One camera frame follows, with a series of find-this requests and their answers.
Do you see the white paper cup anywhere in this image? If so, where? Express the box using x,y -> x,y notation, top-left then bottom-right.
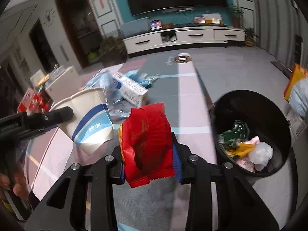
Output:
51,87 -> 115,156

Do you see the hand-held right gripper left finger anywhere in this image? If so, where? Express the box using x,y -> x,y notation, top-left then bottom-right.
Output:
24,146 -> 126,231

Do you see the grey curtain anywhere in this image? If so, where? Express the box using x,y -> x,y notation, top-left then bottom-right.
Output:
251,0 -> 308,63

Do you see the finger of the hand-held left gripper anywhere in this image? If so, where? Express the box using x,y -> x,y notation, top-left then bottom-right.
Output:
26,107 -> 74,131
17,126 -> 52,142

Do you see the small potted plant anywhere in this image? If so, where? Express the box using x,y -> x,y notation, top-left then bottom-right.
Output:
244,27 -> 259,47

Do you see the translucent white plastic bag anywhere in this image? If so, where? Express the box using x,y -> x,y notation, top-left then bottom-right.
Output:
288,77 -> 308,121

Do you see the white tissue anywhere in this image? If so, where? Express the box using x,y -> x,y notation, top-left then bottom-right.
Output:
249,141 -> 274,171

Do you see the red and blue display box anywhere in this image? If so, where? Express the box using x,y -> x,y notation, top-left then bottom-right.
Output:
150,20 -> 163,31

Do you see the yellow shopping bag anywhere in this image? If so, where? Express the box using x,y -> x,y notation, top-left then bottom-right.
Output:
283,63 -> 308,101

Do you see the yellow potato chip bag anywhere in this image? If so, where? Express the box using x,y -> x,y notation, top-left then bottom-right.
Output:
226,141 -> 257,159

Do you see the pink plastic bag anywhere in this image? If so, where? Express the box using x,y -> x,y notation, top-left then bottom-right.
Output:
237,136 -> 261,172

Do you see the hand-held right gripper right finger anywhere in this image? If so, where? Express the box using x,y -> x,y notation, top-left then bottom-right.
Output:
171,131 -> 280,231

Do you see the clear glass tank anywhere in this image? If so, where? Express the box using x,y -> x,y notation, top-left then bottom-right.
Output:
119,17 -> 151,39

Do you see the dark wooden display cabinet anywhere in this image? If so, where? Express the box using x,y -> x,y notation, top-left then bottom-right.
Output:
55,0 -> 106,69

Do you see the blue face mask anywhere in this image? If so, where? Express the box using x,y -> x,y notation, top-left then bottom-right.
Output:
125,69 -> 160,87

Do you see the cluster of potted plants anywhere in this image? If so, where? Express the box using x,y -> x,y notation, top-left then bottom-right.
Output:
99,36 -> 126,58

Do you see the black wall clock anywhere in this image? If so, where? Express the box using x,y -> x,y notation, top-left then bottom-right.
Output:
43,9 -> 56,27

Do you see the person's left hand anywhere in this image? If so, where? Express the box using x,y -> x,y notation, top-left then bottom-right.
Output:
0,171 -> 30,201

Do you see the brown floor mat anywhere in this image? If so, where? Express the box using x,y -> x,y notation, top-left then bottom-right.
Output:
271,60 -> 293,79

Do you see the white storage box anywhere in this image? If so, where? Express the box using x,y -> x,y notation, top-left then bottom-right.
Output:
45,66 -> 79,104

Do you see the white television cabinet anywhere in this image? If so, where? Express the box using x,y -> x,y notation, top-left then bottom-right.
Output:
123,26 -> 246,55

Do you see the white barcode box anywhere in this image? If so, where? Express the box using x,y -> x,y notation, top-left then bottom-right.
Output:
112,72 -> 149,107

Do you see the dark plant stand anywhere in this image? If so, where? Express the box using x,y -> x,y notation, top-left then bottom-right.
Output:
100,50 -> 128,68

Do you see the black trash bin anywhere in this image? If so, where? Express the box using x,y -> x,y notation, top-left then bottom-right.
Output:
209,90 -> 292,178

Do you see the green snack bag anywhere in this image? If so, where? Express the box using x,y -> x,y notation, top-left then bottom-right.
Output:
217,120 -> 251,150

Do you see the tall potted plant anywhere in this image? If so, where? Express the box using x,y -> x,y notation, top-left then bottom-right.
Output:
228,3 -> 247,29

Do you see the red snack wrapper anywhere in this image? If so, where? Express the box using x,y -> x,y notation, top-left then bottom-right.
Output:
118,103 -> 175,188

